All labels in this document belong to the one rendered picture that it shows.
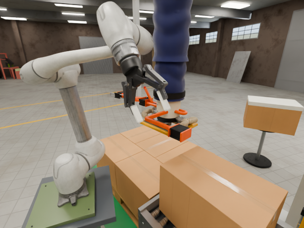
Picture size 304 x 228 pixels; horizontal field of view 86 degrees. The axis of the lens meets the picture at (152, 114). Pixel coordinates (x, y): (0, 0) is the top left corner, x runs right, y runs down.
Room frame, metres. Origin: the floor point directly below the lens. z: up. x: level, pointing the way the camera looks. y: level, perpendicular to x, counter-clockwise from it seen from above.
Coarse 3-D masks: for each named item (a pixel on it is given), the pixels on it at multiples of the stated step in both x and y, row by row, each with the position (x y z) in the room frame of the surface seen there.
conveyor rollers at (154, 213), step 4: (156, 208) 0.92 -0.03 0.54; (152, 212) 0.88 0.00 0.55; (156, 212) 0.88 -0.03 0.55; (160, 212) 0.89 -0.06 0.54; (156, 216) 0.87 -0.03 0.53; (160, 220) 0.82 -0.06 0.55; (164, 220) 0.82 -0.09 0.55; (168, 220) 0.83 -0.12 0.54; (160, 224) 0.79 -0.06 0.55; (164, 224) 0.80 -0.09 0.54
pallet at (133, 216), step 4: (112, 188) 1.65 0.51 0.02; (116, 192) 1.48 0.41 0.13; (116, 196) 1.49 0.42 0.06; (120, 196) 1.41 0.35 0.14; (120, 200) 1.41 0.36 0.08; (120, 204) 1.42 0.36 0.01; (124, 204) 1.41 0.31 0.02; (124, 208) 1.36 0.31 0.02; (128, 208) 1.36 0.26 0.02; (128, 212) 1.31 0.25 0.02; (132, 212) 1.22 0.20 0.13; (132, 216) 1.26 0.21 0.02; (136, 216) 1.17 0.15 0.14; (132, 220) 1.23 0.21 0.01; (136, 220) 1.22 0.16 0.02; (136, 224) 1.17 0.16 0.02
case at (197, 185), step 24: (168, 168) 0.87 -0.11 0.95; (192, 168) 0.87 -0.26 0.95; (216, 168) 0.87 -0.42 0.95; (240, 168) 0.87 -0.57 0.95; (168, 192) 0.84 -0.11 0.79; (192, 192) 0.69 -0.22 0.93; (216, 192) 0.68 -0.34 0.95; (240, 192) 0.68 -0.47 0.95; (264, 192) 0.68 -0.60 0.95; (168, 216) 0.83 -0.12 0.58; (192, 216) 0.68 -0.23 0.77; (216, 216) 0.58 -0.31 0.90; (240, 216) 0.54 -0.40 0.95; (264, 216) 0.54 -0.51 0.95
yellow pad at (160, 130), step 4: (144, 120) 1.16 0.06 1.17; (144, 124) 1.12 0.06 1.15; (148, 124) 1.09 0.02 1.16; (152, 124) 1.08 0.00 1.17; (168, 124) 1.03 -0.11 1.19; (152, 128) 1.05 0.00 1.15; (156, 128) 1.03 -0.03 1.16; (160, 128) 1.02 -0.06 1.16; (160, 132) 1.00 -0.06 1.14; (164, 132) 0.97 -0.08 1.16
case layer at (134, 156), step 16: (144, 128) 2.34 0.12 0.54; (112, 144) 1.86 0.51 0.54; (128, 144) 1.86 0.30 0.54; (144, 144) 1.86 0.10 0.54; (160, 144) 1.86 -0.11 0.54; (176, 144) 1.86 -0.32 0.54; (192, 144) 1.86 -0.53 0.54; (112, 160) 1.52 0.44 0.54; (128, 160) 1.52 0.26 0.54; (144, 160) 1.52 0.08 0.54; (160, 160) 1.52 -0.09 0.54; (112, 176) 1.54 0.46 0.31; (128, 176) 1.26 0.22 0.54; (144, 176) 1.26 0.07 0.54; (128, 192) 1.26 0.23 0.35; (144, 192) 1.07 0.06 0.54
